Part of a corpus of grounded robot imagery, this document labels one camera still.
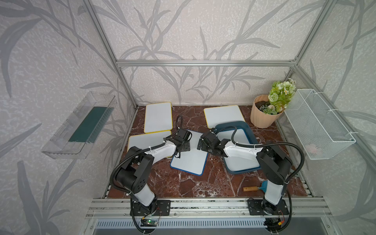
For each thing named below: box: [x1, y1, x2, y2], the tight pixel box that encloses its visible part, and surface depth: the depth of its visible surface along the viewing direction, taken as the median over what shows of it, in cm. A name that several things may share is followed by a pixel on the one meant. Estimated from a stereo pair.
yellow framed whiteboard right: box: [203, 104, 246, 130], surface depth 118 cm
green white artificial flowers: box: [259, 77, 297, 116], surface depth 91 cm
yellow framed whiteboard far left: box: [143, 101, 173, 134], surface depth 118 cm
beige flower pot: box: [250, 94, 284, 129], surface depth 100 cm
